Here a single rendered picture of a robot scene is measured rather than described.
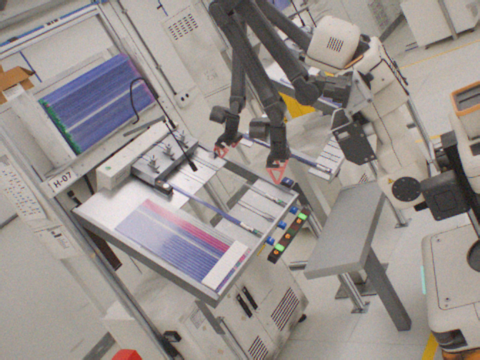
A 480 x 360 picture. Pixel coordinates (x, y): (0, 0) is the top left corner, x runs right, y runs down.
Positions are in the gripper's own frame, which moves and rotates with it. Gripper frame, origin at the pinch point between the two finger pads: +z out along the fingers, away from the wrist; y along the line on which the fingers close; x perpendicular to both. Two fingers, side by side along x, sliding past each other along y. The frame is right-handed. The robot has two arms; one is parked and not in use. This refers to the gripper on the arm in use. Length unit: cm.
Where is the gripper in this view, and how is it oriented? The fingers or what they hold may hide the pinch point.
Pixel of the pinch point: (227, 151)
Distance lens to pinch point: 231.0
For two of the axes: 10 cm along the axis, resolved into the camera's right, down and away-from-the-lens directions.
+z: -1.6, 7.1, 6.9
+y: -5.4, 5.3, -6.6
